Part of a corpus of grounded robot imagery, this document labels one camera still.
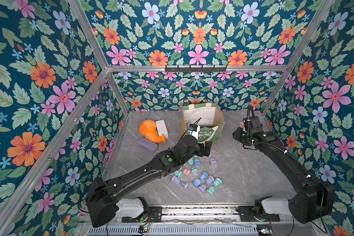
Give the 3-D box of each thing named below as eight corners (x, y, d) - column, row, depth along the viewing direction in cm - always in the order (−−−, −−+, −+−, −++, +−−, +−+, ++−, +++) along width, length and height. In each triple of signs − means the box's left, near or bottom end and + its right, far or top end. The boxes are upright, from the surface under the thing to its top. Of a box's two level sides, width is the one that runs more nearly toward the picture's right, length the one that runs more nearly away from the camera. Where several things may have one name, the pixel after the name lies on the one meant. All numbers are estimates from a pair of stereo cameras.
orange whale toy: (139, 133, 108) (136, 125, 102) (150, 124, 114) (148, 116, 107) (157, 147, 100) (155, 140, 94) (168, 137, 106) (167, 130, 99)
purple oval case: (137, 144, 102) (135, 141, 100) (142, 138, 106) (141, 135, 103) (154, 153, 98) (153, 150, 95) (159, 146, 101) (158, 143, 98)
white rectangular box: (159, 140, 104) (158, 136, 101) (155, 125, 113) (154, 121, 110) (169, 137, 106) (168, 133, 102) (164, 122, 115) (164, 118, 111)
